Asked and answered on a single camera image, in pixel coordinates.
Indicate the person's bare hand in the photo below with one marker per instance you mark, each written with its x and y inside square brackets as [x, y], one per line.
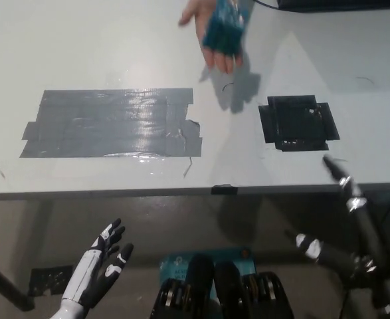
[201, 23]

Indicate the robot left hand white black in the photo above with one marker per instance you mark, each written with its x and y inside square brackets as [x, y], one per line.
[88, 272]

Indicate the black floor tape patch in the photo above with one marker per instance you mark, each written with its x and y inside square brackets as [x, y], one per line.
[48, 280]

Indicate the black table leg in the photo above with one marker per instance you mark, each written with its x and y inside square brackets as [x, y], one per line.
[5, 285]

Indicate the black tape square patch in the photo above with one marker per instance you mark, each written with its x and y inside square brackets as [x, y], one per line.
[294, 123]

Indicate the dark flat device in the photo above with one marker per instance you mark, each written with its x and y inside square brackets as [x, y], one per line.
[334, 4]

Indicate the robot right hand black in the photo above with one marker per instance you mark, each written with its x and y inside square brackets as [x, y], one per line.
[364, 229]

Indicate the grey duct tape patch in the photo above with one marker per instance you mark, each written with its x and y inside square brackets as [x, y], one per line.
[115, 123]

